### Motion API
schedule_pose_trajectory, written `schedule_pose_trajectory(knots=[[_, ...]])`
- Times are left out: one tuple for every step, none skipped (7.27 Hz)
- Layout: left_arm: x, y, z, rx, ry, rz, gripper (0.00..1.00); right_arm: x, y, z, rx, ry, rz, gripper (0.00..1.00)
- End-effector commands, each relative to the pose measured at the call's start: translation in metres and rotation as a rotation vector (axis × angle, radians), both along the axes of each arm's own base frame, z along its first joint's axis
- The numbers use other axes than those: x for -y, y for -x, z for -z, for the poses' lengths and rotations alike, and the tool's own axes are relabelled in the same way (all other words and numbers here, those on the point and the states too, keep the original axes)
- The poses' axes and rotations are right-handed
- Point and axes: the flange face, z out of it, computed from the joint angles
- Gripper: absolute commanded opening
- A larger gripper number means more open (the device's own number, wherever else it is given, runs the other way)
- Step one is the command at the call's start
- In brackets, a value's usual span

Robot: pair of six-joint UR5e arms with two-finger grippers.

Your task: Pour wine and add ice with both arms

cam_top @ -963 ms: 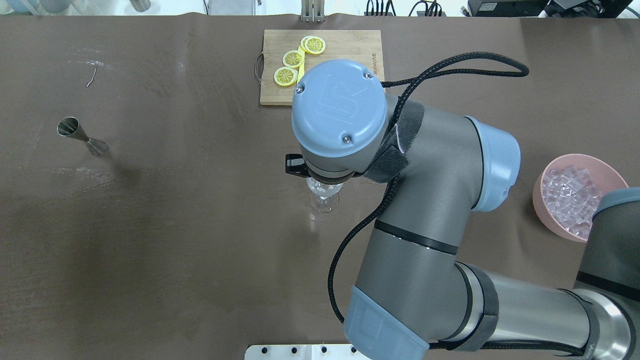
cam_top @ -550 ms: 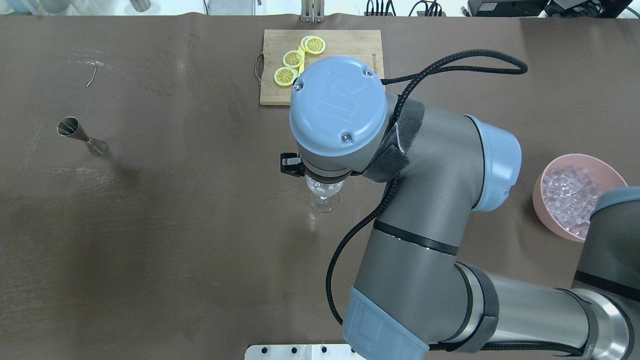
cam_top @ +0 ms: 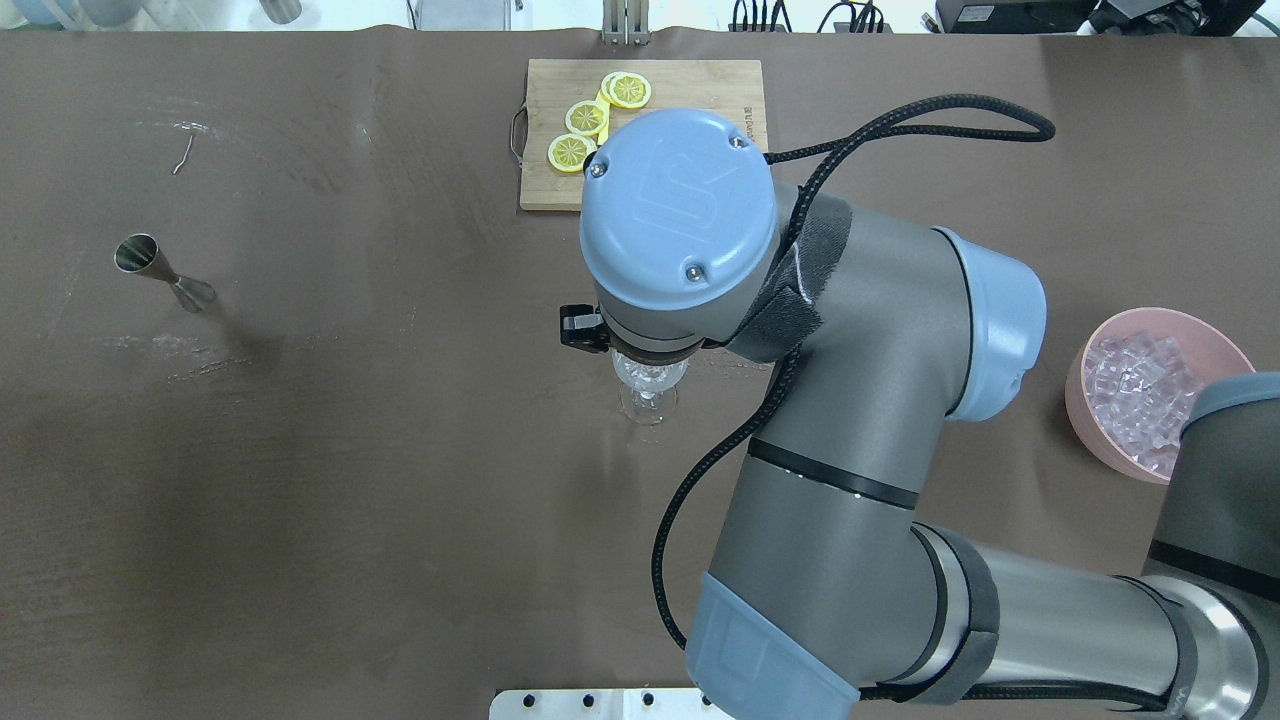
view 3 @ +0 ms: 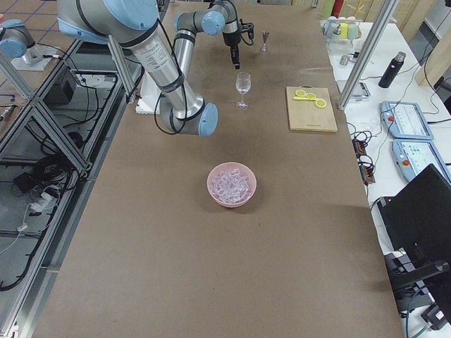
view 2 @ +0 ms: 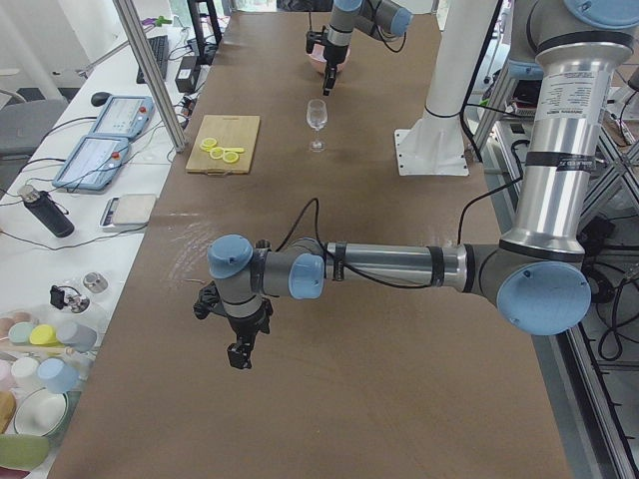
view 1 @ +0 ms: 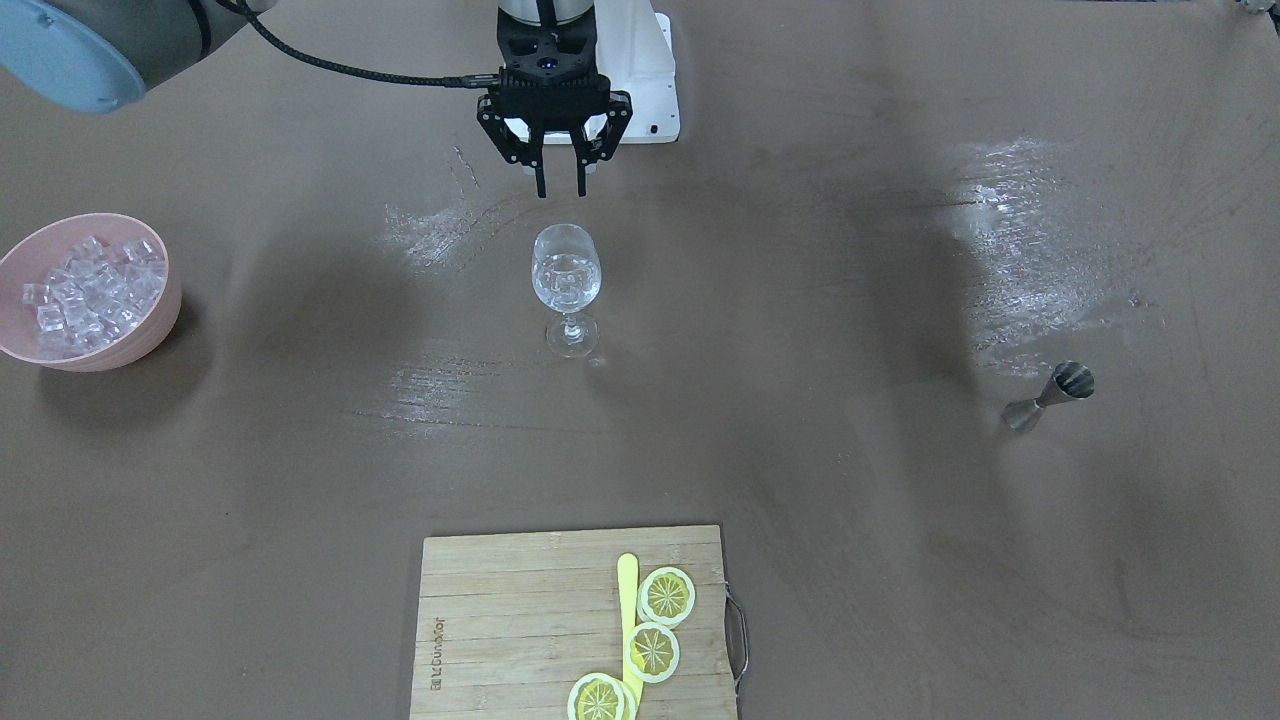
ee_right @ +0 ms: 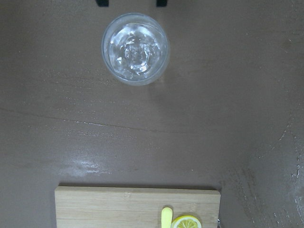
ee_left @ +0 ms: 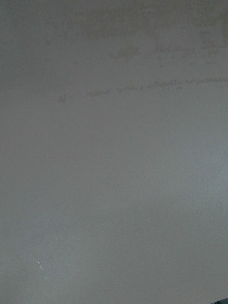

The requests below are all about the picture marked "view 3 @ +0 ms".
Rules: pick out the pink bowl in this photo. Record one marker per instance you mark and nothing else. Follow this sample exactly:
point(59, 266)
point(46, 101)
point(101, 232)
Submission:
point(227, 166)

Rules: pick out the blue teach pendant far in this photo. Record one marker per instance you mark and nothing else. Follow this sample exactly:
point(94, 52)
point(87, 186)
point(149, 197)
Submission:
point(405, 120)

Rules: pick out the pile of clear ice cubes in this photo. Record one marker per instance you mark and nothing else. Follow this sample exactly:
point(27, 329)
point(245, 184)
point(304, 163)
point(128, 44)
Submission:
point(231, 186)

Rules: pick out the steel cup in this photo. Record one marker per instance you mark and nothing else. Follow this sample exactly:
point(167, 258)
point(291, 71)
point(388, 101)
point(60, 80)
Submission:
point(344, 60)

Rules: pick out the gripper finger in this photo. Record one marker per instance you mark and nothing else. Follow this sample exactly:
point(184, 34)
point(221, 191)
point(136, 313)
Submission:
point(237, 67)
point(233, 55)

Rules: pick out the blue teach pendant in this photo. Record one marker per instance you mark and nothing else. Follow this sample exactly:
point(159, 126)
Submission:
point(414, 155)
point(405, 120)

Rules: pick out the black water bottle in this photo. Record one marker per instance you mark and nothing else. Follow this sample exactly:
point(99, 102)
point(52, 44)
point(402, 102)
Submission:
point(392, 70)

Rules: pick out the wooden cutting board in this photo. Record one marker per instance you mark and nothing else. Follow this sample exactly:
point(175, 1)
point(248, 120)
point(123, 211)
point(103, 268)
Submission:
point(305, 116)

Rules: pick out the lemon slice far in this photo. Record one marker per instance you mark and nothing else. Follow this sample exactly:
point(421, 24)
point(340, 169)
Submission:
point(320, 103)

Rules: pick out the lemon slice near handle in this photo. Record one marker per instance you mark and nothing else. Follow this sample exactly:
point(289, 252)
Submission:
point(300, 93)

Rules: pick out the clear wine glass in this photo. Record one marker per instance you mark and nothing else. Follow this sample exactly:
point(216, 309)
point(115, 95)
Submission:
point(243, 86)

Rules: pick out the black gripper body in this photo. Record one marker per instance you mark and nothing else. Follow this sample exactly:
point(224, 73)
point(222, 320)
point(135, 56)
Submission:
point(231, 39)

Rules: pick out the lemon slice middle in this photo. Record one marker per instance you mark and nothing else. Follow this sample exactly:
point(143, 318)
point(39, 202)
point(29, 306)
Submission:
point(310, 96)

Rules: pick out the white kitchen scale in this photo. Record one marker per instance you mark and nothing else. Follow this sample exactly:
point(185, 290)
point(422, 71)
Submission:
point(361, 92)

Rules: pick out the steel double jigger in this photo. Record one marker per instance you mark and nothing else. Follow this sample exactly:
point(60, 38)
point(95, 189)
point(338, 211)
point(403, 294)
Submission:
point(265, 35)

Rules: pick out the aluminium frame post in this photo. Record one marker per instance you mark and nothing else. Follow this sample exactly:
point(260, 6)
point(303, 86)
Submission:
point(371, 42)

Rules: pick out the blue teach pendant near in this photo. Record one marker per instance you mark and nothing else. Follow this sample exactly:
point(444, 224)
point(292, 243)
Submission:
point(414, 155)

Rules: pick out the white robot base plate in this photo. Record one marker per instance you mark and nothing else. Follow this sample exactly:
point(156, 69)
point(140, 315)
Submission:
point(149, 93)

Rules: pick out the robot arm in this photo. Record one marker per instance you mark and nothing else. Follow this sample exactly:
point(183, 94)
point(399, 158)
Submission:
point(136, 26)
point(20, 48)

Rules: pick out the black monitor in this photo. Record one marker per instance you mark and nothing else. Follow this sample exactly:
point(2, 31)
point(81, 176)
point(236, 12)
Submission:
point(417, 220)

